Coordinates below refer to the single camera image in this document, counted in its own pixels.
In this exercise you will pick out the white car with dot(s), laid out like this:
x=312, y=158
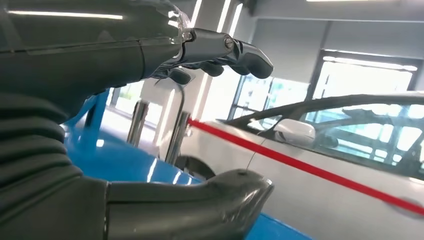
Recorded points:
x=298, y=198

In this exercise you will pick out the red barrier belt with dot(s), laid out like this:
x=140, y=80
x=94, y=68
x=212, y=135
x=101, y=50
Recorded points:
x=298, y=164

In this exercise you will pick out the chrome stanchion post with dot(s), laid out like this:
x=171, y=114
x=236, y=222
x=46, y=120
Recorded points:
x=177, y=139
x=137, y=122

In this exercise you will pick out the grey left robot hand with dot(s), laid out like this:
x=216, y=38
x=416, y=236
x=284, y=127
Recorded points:
x=82, y=59

